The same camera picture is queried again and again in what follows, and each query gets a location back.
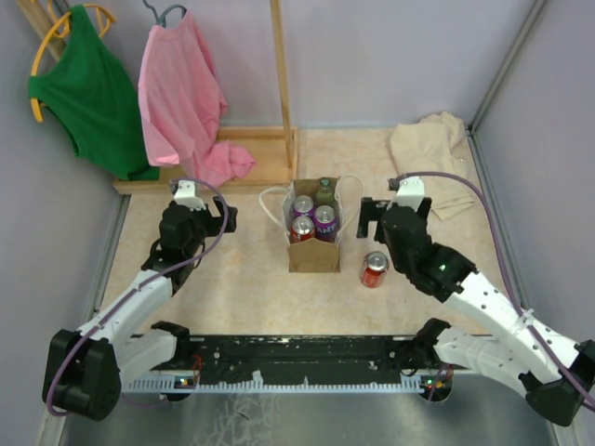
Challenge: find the purple soda can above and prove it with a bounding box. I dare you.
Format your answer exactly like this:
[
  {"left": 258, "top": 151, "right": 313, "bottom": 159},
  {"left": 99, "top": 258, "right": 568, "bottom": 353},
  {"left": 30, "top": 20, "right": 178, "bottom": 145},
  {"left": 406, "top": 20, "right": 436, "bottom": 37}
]
[
  {"left": 291, "top": 195, "right": 316, "bottom": 218},
  {"left": 313, "top": 205, "right": 338, "bottom": 243}
]

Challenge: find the red soda can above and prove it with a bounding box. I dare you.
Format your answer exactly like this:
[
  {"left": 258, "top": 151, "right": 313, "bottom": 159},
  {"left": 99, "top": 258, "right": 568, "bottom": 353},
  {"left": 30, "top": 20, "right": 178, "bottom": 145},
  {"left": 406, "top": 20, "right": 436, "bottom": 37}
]
[
  {"left": 290, "top": 216, "right": 315, "bottom": 243},
  {"left": 360, "top": 251, "right": 389, "bottom": 288}
]

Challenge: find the green glass soda water bottle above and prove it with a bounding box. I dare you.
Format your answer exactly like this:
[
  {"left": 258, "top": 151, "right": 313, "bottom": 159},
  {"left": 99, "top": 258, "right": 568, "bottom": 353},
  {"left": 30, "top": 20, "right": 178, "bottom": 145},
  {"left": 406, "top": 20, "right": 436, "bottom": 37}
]
[{"left": 314, "top": 177, "right": 335, "bottom": 207}]

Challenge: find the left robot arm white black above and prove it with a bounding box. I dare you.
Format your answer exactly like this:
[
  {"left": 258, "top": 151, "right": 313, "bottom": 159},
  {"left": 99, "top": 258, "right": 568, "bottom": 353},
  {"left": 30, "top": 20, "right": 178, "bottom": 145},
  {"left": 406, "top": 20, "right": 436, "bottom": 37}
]
[{"left": 42, "top": 196, "right": 238, "bottom": 421}]

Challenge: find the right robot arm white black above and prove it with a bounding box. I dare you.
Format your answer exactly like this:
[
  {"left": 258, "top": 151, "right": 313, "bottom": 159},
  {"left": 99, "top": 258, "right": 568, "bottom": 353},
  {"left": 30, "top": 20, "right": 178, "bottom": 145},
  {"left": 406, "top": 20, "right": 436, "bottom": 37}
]
[{"left": 357, "top": 197, "right": 594, "bottom": 426}]

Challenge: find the canvas burlap tote bag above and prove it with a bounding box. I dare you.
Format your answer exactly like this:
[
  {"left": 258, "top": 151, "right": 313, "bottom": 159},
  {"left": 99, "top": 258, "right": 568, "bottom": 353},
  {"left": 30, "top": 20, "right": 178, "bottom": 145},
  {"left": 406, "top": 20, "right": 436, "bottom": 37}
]
[{"left": 258, "top": 175, "right": 362, "bottom": 273}]

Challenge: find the beige crumpled cloth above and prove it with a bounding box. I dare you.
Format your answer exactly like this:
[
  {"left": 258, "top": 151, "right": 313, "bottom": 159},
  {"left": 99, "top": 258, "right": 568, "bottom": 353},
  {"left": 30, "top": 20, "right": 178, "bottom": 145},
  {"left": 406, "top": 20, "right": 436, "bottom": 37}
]
[{"left": 388, "top": 111, "right": 473, "bottom": 220}]

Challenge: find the pink t-shirt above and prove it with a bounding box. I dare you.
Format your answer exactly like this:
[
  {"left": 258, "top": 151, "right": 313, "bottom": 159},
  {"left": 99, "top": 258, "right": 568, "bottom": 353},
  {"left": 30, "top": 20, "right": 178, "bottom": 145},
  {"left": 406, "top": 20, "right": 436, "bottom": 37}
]
[{"left": 138, "top": 12, "right": 256, "bottom": 187}]

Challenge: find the green tank top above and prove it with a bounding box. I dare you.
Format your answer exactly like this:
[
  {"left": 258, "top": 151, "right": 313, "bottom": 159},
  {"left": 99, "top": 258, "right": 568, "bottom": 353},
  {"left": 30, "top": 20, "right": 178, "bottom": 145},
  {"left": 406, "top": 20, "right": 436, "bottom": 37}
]
[{"left": 28, "top": 5, "right": 159, "bottom": 181}]

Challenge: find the grey clothes hanger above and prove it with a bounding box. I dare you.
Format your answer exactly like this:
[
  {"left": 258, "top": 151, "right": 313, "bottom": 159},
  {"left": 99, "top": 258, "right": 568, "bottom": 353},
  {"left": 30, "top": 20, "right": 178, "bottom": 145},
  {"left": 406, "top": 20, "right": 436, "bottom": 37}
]
[{"left": 142, "top": 0, "right": 188, "bottom": 28}]

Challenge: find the yellow clothes hanger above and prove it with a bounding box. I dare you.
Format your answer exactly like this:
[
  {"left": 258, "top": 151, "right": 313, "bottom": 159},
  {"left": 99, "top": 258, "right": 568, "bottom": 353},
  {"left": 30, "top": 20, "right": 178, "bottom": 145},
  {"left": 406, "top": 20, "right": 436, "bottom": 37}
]
[{"left": 30, "top": 3, "right": 117, "bottom": 123}]

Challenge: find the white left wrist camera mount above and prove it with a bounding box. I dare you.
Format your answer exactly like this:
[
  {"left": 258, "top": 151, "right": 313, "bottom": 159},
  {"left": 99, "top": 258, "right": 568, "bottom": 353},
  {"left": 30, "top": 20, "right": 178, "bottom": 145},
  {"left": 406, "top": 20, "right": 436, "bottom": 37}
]
[{"left": 171, "top": 180, "right": 206, "bottom": 211}]

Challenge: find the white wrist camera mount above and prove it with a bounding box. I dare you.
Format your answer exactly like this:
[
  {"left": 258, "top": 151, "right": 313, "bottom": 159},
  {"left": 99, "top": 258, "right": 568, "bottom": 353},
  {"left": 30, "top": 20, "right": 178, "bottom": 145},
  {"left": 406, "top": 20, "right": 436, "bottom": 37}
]
[
  {"left": 171, "top": 180, "right": 206, "bottom": 211},
  {"left": 387, "top": 177, "right": 431, "bottom": 219}
]

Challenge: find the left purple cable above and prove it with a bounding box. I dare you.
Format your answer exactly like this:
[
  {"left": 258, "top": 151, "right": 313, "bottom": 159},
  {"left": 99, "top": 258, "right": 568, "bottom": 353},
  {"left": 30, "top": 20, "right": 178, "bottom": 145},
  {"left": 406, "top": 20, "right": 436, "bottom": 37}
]
[{"left": 46, "top": 178, "right": 230, "bottom": 417}]

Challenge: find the purple cable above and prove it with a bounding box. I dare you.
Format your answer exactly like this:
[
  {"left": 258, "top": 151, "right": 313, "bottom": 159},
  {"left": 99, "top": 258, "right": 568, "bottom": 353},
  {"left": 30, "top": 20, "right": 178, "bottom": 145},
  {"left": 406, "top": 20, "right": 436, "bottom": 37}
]
[
  {"left": 388, "top": 171, "right": 595, "bottom": 413},
  {"left": 46, "top": 178, "right": 230, "bottom": 417}
]

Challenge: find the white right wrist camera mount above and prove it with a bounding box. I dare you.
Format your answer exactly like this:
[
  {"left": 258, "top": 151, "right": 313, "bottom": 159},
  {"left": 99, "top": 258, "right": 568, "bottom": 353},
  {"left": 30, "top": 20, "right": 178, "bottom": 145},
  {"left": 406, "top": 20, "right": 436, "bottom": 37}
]
[{"left": 387, "top": 177, "right": 431, "bottom": 219}]

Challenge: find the aluminium frame rail right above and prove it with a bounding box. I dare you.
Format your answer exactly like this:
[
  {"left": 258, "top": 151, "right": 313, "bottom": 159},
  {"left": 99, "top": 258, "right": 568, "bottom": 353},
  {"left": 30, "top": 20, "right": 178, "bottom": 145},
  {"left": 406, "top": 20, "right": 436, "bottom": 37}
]
[{"left": 467, "top": 0, "right": 595, "bottom": 446}]

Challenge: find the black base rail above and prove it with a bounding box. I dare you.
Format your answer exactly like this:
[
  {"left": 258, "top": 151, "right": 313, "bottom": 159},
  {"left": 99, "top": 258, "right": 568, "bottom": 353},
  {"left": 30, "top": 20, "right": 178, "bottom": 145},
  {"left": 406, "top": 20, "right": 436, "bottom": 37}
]
[{"left": 124, "top": 334, "right": 456, "bottom": 401}]

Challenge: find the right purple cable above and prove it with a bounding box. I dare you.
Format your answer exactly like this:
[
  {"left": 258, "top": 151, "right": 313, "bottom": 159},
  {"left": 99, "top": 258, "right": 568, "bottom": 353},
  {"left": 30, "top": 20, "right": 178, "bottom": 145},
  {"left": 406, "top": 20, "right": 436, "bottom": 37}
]
[{"left": 388, "top": 171, "right": 595, "bottom": 413}]

